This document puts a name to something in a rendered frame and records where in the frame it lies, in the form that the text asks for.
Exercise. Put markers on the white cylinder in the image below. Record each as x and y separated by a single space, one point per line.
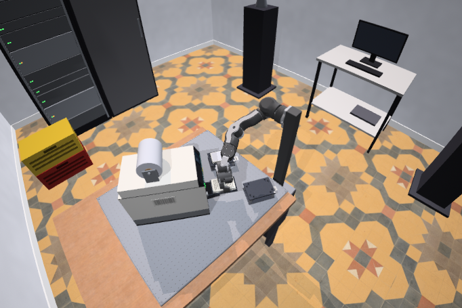
150 156

